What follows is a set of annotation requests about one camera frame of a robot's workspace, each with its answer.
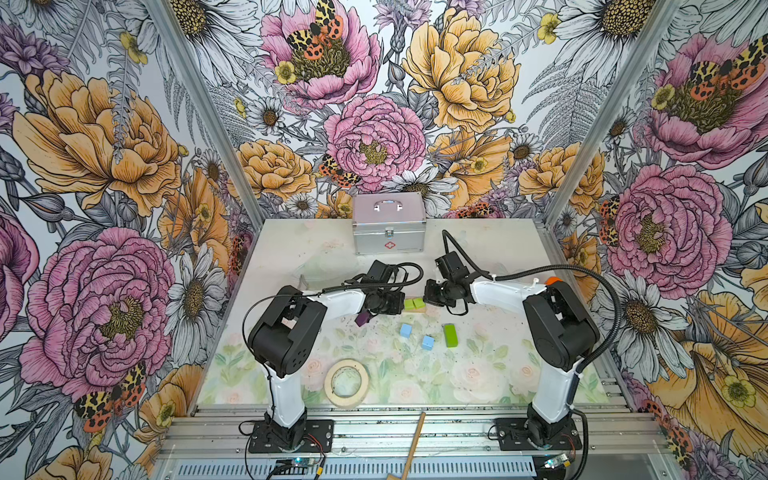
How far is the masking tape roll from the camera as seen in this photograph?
79 cm

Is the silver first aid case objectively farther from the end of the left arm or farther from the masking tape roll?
the masking tape roll

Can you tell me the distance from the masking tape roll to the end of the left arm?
0.16 m

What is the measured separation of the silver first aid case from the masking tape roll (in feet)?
1.35

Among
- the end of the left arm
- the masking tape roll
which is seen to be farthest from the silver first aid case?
the masking tape roll

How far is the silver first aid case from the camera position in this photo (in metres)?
1.04
